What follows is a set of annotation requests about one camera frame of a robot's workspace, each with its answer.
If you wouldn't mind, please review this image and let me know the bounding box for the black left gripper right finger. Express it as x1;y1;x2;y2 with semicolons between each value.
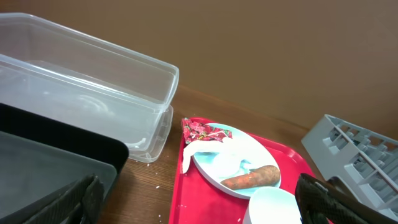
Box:
295;173;397;224

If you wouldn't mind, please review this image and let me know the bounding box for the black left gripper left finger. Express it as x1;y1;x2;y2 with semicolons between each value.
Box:
25;175;104;224

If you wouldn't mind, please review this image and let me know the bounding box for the light blue bowl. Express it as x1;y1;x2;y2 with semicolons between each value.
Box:
242;187;302;224

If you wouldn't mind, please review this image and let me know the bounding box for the light blue plate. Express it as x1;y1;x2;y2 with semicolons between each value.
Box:
192;123;278;199

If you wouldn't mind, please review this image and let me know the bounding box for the white tissue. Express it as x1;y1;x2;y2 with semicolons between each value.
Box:
182;138;257;177

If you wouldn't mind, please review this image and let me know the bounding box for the red snack wrapper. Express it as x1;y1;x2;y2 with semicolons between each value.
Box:
181;118;233;144

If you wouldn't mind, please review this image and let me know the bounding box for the grey dishwasher rack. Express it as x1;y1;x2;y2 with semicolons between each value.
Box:
302;114;397;220

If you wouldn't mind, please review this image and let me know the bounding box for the black food waste tray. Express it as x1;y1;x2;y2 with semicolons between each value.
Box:
1;104;129;223

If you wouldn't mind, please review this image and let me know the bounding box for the clear plastic waste bin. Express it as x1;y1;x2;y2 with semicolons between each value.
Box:
1;13;179;163

